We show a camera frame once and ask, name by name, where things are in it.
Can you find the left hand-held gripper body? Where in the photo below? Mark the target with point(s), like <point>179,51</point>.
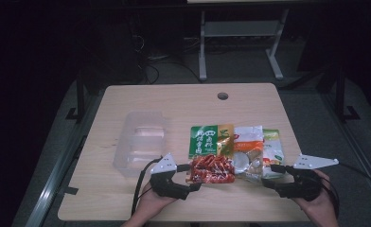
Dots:
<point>164,165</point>

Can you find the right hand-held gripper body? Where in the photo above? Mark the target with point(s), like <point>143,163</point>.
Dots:
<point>309,162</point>

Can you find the clear plastic container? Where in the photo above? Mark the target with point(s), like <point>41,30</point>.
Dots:
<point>139,148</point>

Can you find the green and red seasoning packet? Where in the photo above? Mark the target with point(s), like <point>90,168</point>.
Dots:
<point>205,142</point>

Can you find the white and orange food packet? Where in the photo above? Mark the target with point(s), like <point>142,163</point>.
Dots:
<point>248,148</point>

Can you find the person's left hand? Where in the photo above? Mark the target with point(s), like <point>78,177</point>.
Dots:
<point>152,203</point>

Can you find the person's right hand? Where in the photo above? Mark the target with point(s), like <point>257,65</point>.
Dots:
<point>322,208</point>

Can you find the green and white food packet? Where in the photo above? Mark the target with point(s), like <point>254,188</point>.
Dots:
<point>273,148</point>

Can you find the black metal stand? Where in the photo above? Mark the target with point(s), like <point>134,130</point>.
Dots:
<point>340,94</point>
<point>80,94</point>

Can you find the black tape piece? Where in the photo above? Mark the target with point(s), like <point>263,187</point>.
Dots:
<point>70,190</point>

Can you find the grey metal rail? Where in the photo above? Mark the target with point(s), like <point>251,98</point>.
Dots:
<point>357,148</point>
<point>60,164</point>

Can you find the white metal stand frame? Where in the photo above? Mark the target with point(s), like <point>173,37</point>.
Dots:
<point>240,29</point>

